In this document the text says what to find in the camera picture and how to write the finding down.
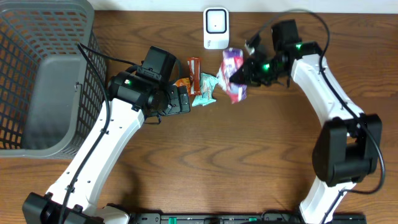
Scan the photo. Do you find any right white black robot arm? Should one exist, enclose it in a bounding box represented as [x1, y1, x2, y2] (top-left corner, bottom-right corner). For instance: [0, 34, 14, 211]
[229, 20, 386, 223]

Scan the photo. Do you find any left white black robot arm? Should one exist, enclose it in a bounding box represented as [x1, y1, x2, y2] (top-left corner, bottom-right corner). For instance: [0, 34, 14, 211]
[22, 72, 190, 223]

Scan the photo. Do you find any red snack bar wrapper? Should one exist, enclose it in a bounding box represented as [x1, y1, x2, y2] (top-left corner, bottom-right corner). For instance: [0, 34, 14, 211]
[187, 57, 201, 96]

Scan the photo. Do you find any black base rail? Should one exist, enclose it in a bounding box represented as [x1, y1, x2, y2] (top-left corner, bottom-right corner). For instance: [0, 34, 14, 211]
[55, 212, 367, 224]

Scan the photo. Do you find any orange Kleenex tissue pack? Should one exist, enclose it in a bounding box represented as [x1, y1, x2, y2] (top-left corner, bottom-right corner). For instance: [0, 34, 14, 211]
[174, 78, 191, 89]

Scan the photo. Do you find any green wet wipes packet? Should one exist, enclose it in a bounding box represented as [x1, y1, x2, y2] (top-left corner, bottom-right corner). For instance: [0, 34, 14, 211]
[192, 73, 219, 106]

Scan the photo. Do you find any grey plastic mesh basket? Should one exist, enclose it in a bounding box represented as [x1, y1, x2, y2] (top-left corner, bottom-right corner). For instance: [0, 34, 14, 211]
[1, 1, 106, 159]

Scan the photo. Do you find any purple red tissue pack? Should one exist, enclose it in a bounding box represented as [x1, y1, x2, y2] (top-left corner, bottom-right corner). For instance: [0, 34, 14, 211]
[216, 48, 247, 104]

